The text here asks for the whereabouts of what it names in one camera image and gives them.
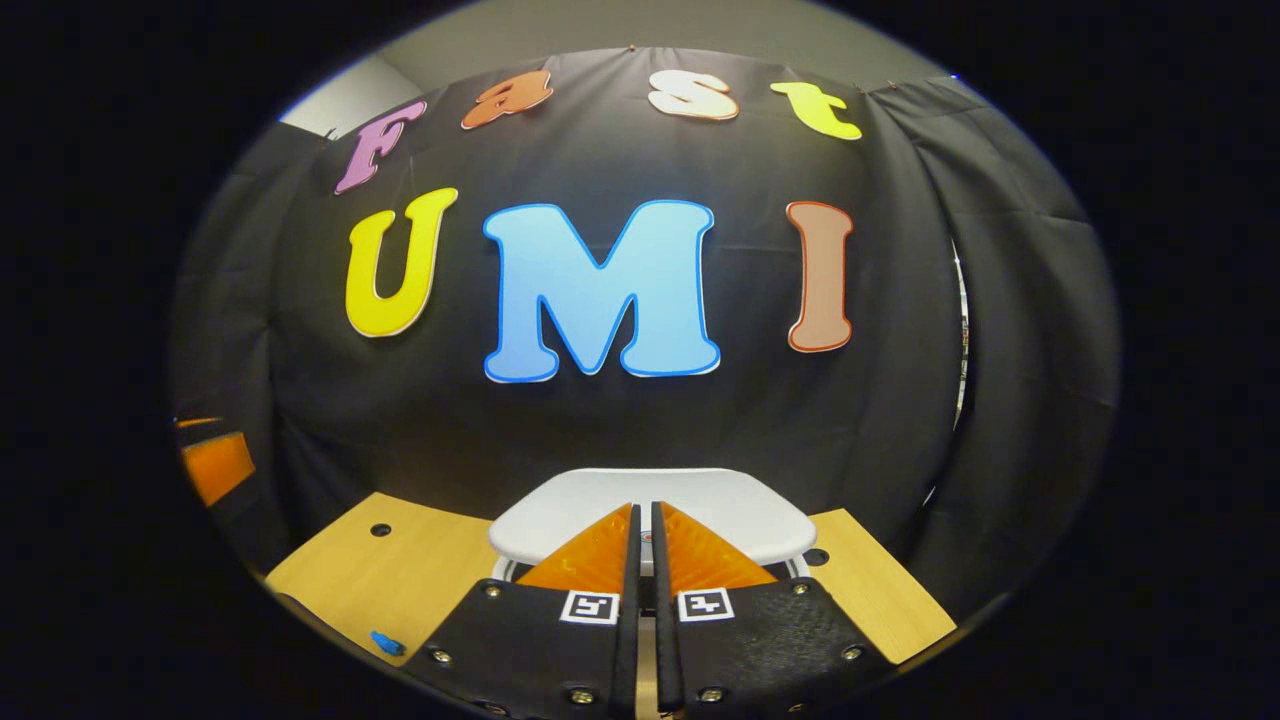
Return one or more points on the wooden desktop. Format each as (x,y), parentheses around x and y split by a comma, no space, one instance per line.
(420,570)

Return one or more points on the blue paper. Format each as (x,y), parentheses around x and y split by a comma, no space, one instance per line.
(386,643)

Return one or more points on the black backdrop cloth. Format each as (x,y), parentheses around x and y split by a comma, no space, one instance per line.
(620,420)

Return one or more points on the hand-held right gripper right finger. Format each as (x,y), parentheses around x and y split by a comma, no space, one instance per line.
(668,650)

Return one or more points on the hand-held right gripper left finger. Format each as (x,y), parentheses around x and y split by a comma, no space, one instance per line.
(628,650)

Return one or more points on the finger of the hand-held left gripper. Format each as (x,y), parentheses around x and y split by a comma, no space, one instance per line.
(198,423)
(220,465)

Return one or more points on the white desktop garbage bin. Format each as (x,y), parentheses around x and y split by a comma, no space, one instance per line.
(720,505)

